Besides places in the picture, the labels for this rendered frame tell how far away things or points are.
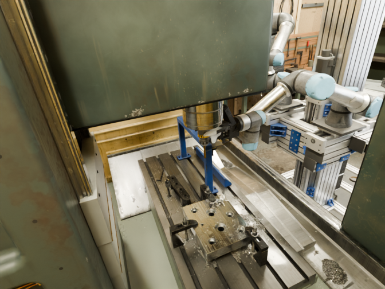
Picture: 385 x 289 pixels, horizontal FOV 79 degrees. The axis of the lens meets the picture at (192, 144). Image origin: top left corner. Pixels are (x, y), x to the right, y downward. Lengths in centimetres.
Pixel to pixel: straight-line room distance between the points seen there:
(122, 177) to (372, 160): 156
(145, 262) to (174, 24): 123
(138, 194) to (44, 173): 134
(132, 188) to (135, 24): 138
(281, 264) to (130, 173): 126
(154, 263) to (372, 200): 113
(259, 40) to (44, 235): 78
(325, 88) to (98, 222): 107
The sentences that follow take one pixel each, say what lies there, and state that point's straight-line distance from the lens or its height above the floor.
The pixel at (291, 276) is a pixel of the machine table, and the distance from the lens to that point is 113.
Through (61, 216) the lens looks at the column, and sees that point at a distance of 58.
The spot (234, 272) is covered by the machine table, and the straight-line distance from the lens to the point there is 110.
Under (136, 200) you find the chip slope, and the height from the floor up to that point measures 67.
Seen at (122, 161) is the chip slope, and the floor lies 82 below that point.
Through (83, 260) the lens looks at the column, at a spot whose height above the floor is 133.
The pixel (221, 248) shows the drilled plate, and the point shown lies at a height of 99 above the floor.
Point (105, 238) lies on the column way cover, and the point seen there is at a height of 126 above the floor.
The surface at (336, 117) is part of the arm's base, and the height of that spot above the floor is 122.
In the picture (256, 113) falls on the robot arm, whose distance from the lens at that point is 112.
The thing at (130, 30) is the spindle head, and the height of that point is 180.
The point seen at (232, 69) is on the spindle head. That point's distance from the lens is 79.
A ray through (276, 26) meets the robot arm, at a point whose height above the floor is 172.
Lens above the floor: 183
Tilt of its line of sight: 29 degrees down
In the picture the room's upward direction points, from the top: 5 degrees counter-clockwise
